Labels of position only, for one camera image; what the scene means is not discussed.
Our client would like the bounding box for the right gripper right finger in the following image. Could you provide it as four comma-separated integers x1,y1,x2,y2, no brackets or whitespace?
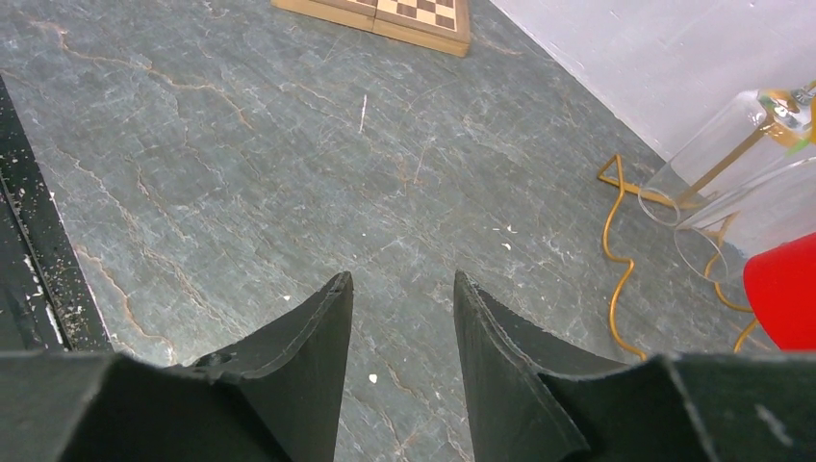
453,270,622,461

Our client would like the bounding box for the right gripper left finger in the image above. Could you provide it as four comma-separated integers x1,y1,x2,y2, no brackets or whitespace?
168,271,354,461

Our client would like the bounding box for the red wine glass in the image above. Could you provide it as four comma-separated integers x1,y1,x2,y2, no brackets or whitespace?
743,233,815,351

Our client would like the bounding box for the wooden chessboard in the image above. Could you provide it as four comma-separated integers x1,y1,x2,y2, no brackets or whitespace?
271,0,471,57

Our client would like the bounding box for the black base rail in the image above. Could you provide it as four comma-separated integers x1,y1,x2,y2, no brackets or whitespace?
1,88,114,353

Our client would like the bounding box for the gold wire glass rack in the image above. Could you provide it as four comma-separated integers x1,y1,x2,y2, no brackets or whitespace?
597,82,815,360

